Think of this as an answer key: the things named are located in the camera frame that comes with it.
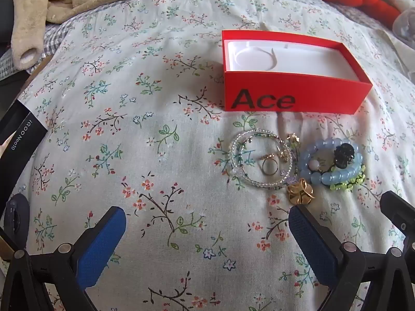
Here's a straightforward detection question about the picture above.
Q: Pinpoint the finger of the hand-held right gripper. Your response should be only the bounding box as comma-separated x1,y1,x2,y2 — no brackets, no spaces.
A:
379,191,415,257

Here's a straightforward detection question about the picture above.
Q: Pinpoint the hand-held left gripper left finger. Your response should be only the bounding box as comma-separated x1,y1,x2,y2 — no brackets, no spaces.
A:
0,206,127,311

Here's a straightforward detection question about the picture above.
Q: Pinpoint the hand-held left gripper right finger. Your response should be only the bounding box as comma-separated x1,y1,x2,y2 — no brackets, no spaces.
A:
288,205,415,311

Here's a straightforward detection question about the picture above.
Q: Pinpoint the gold petal flower brooch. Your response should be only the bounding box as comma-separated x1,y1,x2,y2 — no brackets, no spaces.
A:
287,178,316,206

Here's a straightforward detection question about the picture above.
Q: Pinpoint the blue beaded bracelet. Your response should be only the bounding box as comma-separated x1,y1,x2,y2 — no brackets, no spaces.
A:
298,137,364,187

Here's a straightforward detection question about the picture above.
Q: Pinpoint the green beaded black cord bracelet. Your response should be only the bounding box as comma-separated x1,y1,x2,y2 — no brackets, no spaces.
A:
310,142,368,192

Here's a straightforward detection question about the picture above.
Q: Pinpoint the gold ring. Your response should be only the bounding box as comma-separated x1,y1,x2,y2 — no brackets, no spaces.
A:
261,158,280,176

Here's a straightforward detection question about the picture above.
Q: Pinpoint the small gold earring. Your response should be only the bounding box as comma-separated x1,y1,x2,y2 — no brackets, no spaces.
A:
257,145,293,164

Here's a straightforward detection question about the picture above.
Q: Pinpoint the clear beaded bracelet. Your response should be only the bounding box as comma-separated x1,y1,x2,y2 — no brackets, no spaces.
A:
229,129,301,189

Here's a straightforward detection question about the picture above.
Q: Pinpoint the red cardboard box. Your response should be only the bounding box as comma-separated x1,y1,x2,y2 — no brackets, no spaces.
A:
222,30,371,115

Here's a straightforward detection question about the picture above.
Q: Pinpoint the floral bed sheet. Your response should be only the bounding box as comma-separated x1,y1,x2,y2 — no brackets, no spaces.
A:
0,0,415,311

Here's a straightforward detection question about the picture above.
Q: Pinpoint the black printed box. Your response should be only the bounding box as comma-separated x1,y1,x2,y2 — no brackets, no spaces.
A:
0,100,50,211

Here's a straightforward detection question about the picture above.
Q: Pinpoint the white cloth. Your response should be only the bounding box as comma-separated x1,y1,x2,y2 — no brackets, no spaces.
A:
374,27,415,83

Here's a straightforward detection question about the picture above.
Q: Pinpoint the grey crumpled cloth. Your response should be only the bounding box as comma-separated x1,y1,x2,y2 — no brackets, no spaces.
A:
392,5,415,41

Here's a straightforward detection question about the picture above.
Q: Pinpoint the dark grey cloth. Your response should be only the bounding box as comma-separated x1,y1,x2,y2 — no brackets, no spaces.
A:
0,0,17,47

